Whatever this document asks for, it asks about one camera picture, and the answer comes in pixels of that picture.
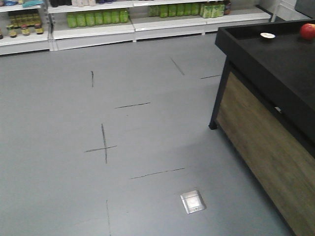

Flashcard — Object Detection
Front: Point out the black wooden fruit display stand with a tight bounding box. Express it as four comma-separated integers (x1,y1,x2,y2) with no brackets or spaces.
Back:
209,20,315,236

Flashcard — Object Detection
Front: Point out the red apple on stand corner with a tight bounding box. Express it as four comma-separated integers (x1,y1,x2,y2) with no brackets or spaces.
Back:
299,23,315,40

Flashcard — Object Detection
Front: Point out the white supermarket shelf unit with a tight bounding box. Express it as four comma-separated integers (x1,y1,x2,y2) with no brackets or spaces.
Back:
0,0,271,55

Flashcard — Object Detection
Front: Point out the metal floor socket plate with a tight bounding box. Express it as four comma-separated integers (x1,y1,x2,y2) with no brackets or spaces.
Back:
180,190,206,214

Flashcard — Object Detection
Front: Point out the small white dish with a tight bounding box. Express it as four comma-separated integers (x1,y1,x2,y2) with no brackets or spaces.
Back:
260,32,276,40

